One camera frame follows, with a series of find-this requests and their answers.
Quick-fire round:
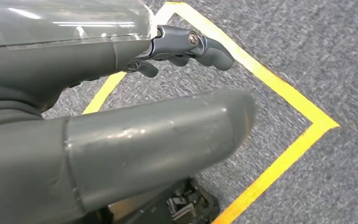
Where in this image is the black robot foot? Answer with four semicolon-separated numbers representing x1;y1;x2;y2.
83;175;220;224

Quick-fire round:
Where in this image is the yellow floor tape square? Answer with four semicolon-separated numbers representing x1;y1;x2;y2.
82;1;341;224

